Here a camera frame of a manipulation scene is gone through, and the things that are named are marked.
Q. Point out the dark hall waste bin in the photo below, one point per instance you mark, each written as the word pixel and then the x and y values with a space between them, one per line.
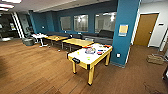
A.
pixel 28 41

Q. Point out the dark grey sofa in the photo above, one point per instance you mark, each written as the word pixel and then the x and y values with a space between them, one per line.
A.
pixel 100 36

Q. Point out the low dark sofa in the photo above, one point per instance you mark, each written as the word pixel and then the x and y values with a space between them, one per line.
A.
pixel 55 33

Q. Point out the colourful snack box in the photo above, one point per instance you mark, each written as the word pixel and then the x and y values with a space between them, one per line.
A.
pixel 90 50

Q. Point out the yellow legged game table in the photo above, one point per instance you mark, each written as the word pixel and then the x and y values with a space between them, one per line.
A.
pixel 88 60

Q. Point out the red flat tray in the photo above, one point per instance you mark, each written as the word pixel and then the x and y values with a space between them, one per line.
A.
pixel 107 46

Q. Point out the white hall wall outlet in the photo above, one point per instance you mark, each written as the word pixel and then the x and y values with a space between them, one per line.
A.
pixel 118 55

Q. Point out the interior glass window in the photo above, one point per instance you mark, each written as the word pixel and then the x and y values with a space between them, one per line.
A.
pixel 81 23
pixel 105 22
pixel 65 23

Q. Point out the short yellow wooden table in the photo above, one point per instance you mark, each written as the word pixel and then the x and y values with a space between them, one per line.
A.
pixel 56 38

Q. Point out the brown wooden door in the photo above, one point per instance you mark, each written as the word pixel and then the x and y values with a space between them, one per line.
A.
pixel 145 30

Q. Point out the small white round table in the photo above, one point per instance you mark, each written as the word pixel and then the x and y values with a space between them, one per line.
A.
pixel 40 36

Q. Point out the cardboard box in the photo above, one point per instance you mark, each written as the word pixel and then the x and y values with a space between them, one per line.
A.
pixel 155 59

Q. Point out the yellow wall sign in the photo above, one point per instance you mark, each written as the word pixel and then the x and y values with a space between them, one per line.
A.
pixel 123 30

